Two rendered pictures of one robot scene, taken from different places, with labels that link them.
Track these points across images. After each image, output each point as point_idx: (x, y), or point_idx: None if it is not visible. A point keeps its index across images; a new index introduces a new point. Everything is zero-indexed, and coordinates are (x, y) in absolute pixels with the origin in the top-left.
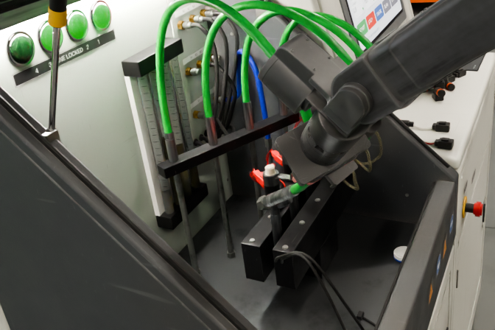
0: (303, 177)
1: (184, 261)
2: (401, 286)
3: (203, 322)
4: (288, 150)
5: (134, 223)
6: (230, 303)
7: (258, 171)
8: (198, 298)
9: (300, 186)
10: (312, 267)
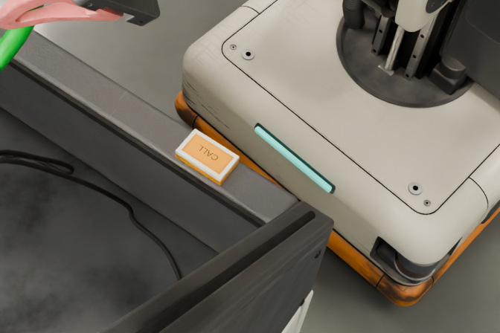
0: (152, 7)
1: (146, 305)
2: (48, 68)
3: (222, 322)
4: None
5: None
6: (196, 270)
7: None
8: (209, 308)
9: (15, 52)
10: (9, 159)
